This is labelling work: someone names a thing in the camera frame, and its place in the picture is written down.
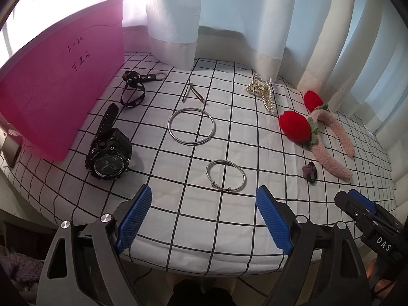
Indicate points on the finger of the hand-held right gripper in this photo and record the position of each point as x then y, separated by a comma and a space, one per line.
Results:
361, 197
347, 204

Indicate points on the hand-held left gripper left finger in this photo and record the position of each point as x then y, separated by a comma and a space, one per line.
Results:
135, 216

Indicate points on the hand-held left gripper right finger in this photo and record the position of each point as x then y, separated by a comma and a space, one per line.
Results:
274, 220

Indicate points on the pink plastic storage box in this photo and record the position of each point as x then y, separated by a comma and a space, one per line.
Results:
60, 79

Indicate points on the person's right hand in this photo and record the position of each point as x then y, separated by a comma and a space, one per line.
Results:
373, 272

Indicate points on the white checked cloth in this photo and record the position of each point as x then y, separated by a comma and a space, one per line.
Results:
191, 216

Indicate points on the black sport watch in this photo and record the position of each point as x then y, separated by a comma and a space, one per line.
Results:
108, 153

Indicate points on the large silver bangle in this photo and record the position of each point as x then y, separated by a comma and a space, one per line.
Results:
172, 132

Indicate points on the pink strawberry headband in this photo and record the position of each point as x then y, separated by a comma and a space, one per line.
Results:
295, 126

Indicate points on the purple knitted cloth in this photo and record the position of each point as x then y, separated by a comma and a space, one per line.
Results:
19, 264

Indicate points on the pearl hair claw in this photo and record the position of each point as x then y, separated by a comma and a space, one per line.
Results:
263, 92

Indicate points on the thin brown hair clip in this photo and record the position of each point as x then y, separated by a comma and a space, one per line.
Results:
195, 93

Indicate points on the grey phone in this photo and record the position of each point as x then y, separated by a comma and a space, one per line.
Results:
11, 151

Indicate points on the white curtain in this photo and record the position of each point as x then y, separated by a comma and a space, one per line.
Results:
178, 22

